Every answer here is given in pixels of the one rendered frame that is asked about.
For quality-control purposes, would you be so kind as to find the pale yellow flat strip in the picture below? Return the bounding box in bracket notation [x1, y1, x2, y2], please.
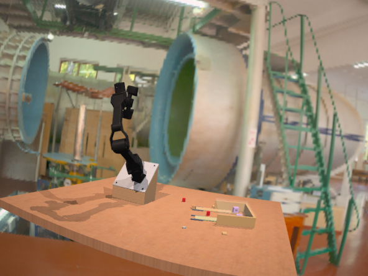
[195, 216, 217, 222]

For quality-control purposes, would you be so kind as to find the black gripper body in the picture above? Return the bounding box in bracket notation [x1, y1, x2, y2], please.
[122, 85, 138, 120]

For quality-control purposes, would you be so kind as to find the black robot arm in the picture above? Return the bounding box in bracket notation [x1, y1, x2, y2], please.
[109, 82, 146, 183]

